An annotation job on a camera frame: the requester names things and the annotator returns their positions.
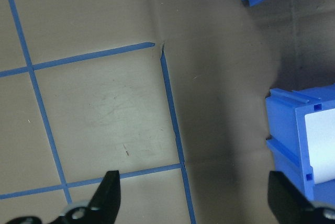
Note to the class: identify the blue plastic bin with capacitors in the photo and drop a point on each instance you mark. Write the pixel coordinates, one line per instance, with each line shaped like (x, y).
(285, 119)

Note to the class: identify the white foam bin liner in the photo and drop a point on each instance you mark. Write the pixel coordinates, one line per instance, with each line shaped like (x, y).
(322, 150)

